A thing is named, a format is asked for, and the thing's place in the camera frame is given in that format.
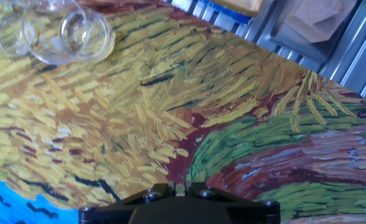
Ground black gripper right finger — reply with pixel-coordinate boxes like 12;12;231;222
185;182;280;224

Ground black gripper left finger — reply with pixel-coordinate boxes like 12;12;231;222
78;182;176;224

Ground large glass beaker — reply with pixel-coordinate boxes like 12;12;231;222
0;0;117;66

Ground painted wheatfield tablecloth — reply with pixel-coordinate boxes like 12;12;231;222
0;0;366;224

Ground grey metal tray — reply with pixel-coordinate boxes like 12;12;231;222
268;0;366;65

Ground blue pack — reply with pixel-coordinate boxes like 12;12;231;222
199;0;252;26

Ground beige wooden block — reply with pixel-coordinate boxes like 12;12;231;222
283;0;359;44

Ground yellow paper pack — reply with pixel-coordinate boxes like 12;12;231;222
212;0;266;18

